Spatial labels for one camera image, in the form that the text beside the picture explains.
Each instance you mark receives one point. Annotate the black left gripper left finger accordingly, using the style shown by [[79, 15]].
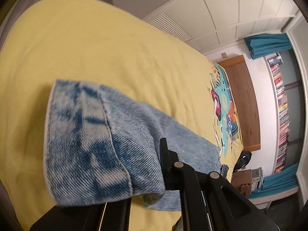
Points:
[[106, 216]]

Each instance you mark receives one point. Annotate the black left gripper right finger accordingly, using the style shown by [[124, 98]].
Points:
[[209, 201]]

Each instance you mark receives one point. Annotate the yellow dinosaur bedspread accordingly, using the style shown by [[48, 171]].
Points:
[[92, 41]]

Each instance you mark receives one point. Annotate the wooden nightstand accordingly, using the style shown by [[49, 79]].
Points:
[[242, 180]]

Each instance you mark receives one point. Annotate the wooden headboard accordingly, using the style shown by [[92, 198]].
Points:
[[245, 101]]

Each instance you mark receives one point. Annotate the black backpack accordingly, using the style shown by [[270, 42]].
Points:
[[243, 160]]

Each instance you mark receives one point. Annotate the row of books on shelf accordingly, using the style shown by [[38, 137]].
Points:
[[274, 61]]

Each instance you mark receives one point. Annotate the blue denim jacket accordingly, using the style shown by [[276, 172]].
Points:
[[101, 146]]

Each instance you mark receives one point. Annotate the teal curtain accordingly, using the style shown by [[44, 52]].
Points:
[[262, 45]]

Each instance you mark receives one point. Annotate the white printer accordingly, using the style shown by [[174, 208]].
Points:
[[257, 179]]

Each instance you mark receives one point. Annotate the white wardrobe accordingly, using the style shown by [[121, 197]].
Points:
[[205, 24]]

